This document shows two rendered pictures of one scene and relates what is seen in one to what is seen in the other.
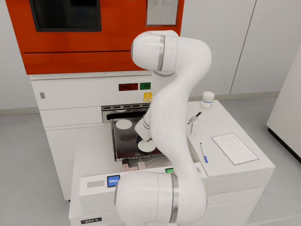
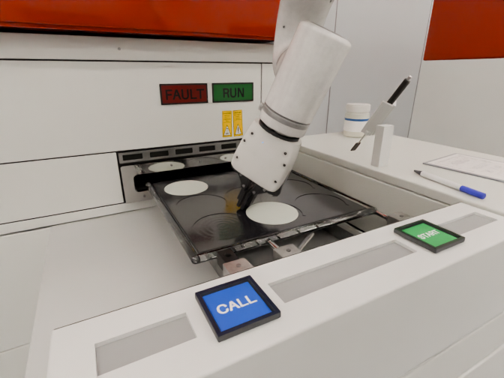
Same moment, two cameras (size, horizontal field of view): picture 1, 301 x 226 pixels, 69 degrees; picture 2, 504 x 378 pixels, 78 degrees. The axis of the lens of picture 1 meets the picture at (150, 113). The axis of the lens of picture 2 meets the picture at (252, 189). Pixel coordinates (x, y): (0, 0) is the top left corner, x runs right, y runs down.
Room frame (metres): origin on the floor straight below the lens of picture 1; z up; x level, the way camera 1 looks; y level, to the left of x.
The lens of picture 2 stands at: (0.39, 0.18, 1.15)
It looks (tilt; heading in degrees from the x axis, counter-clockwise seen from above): 21 degrees down; 346
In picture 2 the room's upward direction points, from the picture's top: straight up
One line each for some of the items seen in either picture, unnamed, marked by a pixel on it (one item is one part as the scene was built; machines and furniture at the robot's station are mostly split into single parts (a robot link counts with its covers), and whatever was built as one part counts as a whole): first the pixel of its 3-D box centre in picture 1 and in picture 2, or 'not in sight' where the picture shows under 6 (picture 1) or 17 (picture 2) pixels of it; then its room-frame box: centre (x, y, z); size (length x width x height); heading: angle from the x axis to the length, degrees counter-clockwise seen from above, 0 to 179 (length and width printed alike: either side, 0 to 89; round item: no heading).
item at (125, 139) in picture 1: (144, 133); (249, 195); (1.00, 0.03, 0.90); 0.34 x 0.34 x 0.01; 14
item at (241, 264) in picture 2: (125, 171); (247, 284); (0.71, 0.10, 0.89); 0.08 x 0.03 x 0.03; 14
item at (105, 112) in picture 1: (136, 114); (208, 172); (1.20, 0.09, 0.89); 0.44 x 0.02 x 0.10; 104
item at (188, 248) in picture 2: (113, 137); (166, 213); (0.96, 0.20, 0.90); 0.37 x 0.01 x 0.01; 14
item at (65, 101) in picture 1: (108, 98); (133, 130); (1.17, 0.27, 1.02); 0.82 x 0.03 x 0.40; 104
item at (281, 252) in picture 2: (142, 170); (298, 267); (0.73, 0.03, 0.89); 0.08 x 0.03 x 0.03; 14
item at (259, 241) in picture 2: (150, 156); (298, 231); (0.83, -0.01, 0.90); 0.38 x 0.01 x 0.01; 104
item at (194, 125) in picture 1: (193, 123); (377, 132); (0.95, -0.23, 1.03); 0.06 x 0.04 x 0.13; 14
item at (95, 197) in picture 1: (144, 187); (345, 317); (0.63, 0.01, 0.89); 0.55 x 0.09 x 0.14; 104
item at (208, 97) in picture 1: (207, 100); (356, 120); (1.24, -0.37, 1.01); 0.07 x 0.07 x 0.10
